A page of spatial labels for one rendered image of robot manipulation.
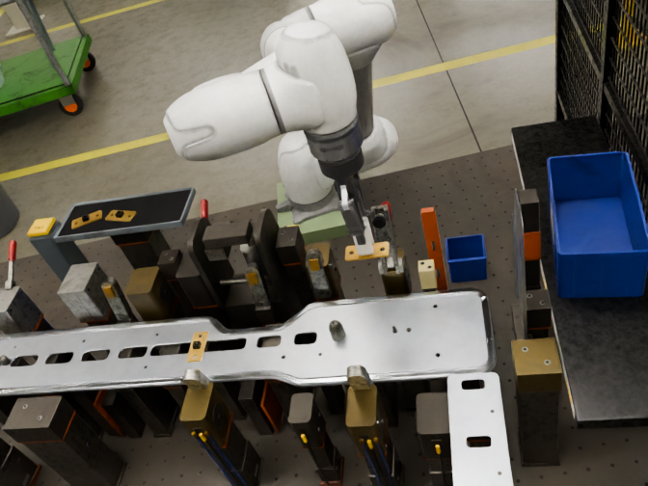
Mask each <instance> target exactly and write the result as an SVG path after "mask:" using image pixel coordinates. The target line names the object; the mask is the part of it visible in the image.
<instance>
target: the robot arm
mask: <svg viewBox="0 0 648 486"><path fill-rule="evenodd" d="M396 27H397V16H396V12H395V8H394V6H393V3H392V0H319V1H318V2H316V3H314V4H312V5H309V6H307V7H305V8H303V9H301V10H298V11H296V12H294V13H291V14H290V15H288V16H286V17H284V18H283V19H282V21H277V22H274V23H272V24H270V25H269V26H268V27H267V28H266V29H265V31H264V32H263V34H262V37H261V41H260V51H261V55H262V57H263V59H262V60H260V61H259V62H257V63H256V64H254V65H253V66H251V67H249V68H247V69H246V70H244V71H242V72H241V73H232V74H228V75H225V76H221V77H217V78H214V79H212V80H210V81H207V82H205V83H203V84H200V85H199V86H197V87H196V88H194V89H193V90H192V91H191V92H189V93H187V94H184V95H183V96H181V97H180V98H179V99H177V100H176V101H175V102H174V103H173V104H172V105H171V106H170V107H169V108H168V110H167V111H166V116H165V118H164V120H163V123H164V125H165V128H166V130H167V132H168V134H169V137H170V139H171V141H172V144H173V146H174V148H175V152H176V154H178V155H179V156H181V157H183V158H185V159H187V160H190V161H211V160H217V159H221V158H224V157H228V156H231V155H234V154H236V153H239V152H242V151H245V150H248V149H252V148H254V147H257V146H259V145H262V144H264V143H266V142H267V141H269V140H271V139H273V138H275V137H277V136H280V135H282V134H285V133H287V134H286V135H284V136H283V138H282V139H281V141H280V143H279V147H278V168H279V172H280V176H281V179H282V182H283V186H284V188H285V190H286V191H285V192H284V196H285V197H286V198H287V200H285V201H283V202H280V203H279V204H277V205H276V208H277V211H278V213H283V212H288V211H292V215H293V219H292V221H293V224H294V225H301V224H303V223H304V222H306V221H308V220H311V219H314V218H317V217H319V216H322V215H325V214H328V213H331V212H334V211H340V212H341V215H342V217H343V220H344V222H345V225H346V227H347V232H349V235H350V236H353V239H354V242H355V246H356V249H357V252H358V256H364V255H373V254H374V251H373V247H372V245H374V240H373V236H372V233H371V229H370V225H369V222H368V219H367V217H365V216H368V215H370V212H369V210H365V197H364V193H363V188H362V185H361V180H360V176H359V174H360V173H362V172H365V171H368V170H370V169H373V168H375V167H378V166H380V165H382V164H384V163H385V162H387V161H388V160H389V159H390V158H391V157H392V156H393V155H394V154H395V153H396V150H397V148H398V137H397V133H396V130H395V128H394V126H393V124H392V123H391V122H390V121H389V120H387V119H385V118H382V117H377V116H376V115H374V114H373V94H372V87H373V84H372V60H373V59H374V57H375V55H376V53H377V52H378V50H379V49H380V47H381V45H382V43H384V42H386V41H388V40H389V39H390V38H391V36H392V35H393V34H394V32H395V30H396ZM281 132H282V133H281Z"/></svg>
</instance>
